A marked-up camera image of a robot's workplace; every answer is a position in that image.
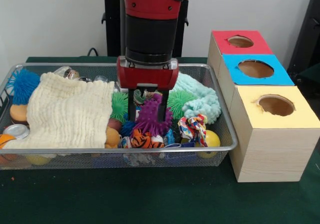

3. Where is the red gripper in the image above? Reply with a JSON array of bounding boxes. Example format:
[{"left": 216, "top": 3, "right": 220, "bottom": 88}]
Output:
[{"left": 116, "top": 56, "right": 180, "bottom": 123}]

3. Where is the purple spiky rubber toy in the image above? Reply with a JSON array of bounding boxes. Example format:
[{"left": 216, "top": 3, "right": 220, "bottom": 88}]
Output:
[{"left": 133, "top": 93, "right": 174, "bottom": 137}]

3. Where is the orange striped tiger plush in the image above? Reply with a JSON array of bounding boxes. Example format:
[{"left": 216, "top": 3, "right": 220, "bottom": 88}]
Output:
[{"left": 130, "top": 128, "right": 166, "bottom": 149}]

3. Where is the cream waffle cloth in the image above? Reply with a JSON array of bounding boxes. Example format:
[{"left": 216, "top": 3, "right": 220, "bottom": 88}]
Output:
[{"left": 3, "top": 72, "right": 116, "bottom": 150}]

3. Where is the clear mesh bin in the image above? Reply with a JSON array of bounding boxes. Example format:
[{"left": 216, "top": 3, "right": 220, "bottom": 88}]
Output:
[{"left": 0, "top": 63, "right": 238, "bottom": 170}]

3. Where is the wooden box with three holes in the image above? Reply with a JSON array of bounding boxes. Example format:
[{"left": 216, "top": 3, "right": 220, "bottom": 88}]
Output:
[{"left": 206, "top": 30, "right": 320, "bottom": 183}]

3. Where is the green spiky rubber ball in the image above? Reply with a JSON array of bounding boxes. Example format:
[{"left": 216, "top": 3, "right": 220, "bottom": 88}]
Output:
[
  {"left": 166, "top": 90, "right": 198, "bottom": 121},
  {"left": 109, "top": 91, "right": 130, "bottom": 123}
]

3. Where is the dark blue spiky ball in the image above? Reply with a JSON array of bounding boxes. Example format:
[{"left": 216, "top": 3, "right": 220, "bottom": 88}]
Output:
[{"left": 121, "top": 120, "right": 137, "bottom": 137}]

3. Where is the colourful patterned knotted cloth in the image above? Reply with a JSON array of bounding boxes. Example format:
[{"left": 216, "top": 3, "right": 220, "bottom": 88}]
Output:
[{"left": 177, "top": 113, "right": 208, "bottom": 147}]

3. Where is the mint green knit cloth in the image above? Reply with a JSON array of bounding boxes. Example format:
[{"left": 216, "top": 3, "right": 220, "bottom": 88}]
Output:
[{"left": 172, "top": 73, "right": 222, "bottom": 125}]

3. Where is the yellow ball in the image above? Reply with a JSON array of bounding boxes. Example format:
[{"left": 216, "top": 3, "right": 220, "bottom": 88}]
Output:
[{"left": 197, "top": 130, "right": 221, "bottom": 158}]

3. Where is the small orange basketball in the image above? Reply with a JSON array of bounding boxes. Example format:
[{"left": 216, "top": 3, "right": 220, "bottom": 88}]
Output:
[{"left": 0, "top": 133, "right": 17, "bottom": 149}]

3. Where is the dark green side table cloth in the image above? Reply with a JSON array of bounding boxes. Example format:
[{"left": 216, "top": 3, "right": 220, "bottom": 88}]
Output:
[{"left": 287, "top": 63, "right": 320, "bottom": 106}]

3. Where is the black upright panel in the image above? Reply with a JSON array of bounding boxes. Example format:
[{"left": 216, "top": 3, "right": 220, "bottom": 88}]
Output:
[{"left": 287, "top": 0, "right": 320, "bottom": 71}]

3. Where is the black cable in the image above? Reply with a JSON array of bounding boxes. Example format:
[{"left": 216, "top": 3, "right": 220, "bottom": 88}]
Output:
[{"left": 86, "top": 48, "right": 109, "bottom": 57}]

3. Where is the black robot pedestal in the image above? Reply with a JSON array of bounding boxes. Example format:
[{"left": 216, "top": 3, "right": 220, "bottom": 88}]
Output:
[{"left": 101, "top": 0, "right": 202, "bottom": 57}]

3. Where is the light blue stringy ball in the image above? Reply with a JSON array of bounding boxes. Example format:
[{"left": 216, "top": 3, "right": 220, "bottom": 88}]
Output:
[{"left": 6, "top": 68, "right": 41, "bottom": 106}]

